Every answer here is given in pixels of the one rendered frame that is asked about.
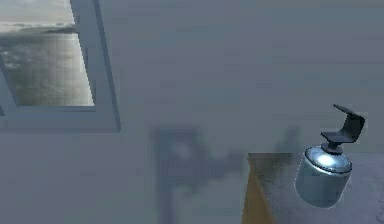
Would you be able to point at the grey topped wooden counter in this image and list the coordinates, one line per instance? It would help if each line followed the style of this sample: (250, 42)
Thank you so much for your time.
(286, 186)

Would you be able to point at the silver soap dispenser bottle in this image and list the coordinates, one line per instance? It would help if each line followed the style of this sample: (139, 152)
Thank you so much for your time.
(321, 180)

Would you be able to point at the grey framed window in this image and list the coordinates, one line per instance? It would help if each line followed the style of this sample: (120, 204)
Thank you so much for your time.
(50, 66)

